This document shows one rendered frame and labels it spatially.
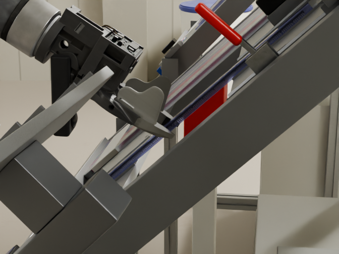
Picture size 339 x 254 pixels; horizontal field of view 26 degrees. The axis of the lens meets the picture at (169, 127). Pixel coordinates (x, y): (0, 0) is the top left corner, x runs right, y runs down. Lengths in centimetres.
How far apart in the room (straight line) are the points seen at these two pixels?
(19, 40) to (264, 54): 35
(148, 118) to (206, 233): 103
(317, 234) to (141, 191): 62
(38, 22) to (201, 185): 33
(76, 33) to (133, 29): 413
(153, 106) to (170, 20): 427
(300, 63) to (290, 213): 73
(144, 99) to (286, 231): 52
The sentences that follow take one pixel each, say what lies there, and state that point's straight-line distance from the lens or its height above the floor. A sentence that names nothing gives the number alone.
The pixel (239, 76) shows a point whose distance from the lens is 95.
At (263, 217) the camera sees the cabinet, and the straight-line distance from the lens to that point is 143.
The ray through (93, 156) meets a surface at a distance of 142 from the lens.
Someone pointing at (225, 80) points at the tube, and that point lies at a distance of 97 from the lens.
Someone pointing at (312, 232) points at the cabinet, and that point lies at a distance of 138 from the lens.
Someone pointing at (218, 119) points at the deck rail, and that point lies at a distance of 77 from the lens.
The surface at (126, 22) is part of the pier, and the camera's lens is 510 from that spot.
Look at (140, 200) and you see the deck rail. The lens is 81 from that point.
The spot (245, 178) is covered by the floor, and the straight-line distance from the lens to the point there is 341.
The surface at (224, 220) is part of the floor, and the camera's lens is 295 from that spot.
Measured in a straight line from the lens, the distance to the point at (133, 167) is 101.
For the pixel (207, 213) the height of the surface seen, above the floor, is 42.
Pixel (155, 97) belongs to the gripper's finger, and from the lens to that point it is 96.
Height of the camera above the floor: 119
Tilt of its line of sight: 16 degrees down
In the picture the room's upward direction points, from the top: straight up
